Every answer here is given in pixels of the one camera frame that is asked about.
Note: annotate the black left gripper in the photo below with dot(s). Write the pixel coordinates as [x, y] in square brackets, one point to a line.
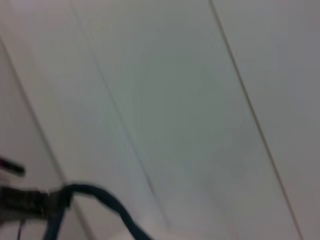
[22, 201]

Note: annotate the dark teal lunch bag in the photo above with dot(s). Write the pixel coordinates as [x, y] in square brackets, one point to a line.
[117, 202]

